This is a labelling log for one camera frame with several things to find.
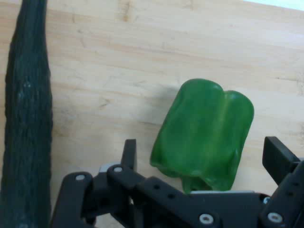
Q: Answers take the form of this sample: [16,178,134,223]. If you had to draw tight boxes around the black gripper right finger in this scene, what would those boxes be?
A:
[259,136,304,228]

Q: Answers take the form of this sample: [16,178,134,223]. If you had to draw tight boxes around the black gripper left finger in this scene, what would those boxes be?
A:
[49,139,152,228]

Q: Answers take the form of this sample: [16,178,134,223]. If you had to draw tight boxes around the green bell pepper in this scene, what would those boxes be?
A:
[149,78,255,193]

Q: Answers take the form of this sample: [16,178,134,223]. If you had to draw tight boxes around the dark green cucumber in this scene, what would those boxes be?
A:
[0,0,53,228]

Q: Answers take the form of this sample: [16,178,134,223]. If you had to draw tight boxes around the bamboo cutting board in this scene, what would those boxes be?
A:
[0,0,304,228]

